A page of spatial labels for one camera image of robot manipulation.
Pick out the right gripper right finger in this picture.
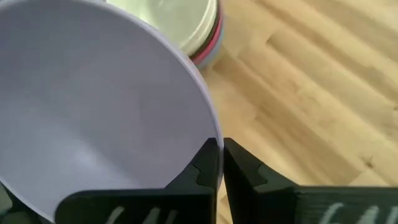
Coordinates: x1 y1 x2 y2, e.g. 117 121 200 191
223 138 398 224

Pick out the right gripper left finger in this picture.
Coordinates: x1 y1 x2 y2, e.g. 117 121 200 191
55 138 218 224

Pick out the lavender bowl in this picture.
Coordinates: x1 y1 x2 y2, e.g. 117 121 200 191
0 0 224 223

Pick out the blue-grey bowl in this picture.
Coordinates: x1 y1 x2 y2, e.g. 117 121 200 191
197 29 226 71

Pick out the pink bowl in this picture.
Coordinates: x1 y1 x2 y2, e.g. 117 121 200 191
192 15 223 65

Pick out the dark grey bowl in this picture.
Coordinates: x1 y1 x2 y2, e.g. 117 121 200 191
189 6 221 60

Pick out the cream white bowl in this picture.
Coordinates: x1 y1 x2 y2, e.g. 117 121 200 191
105 0 218 57

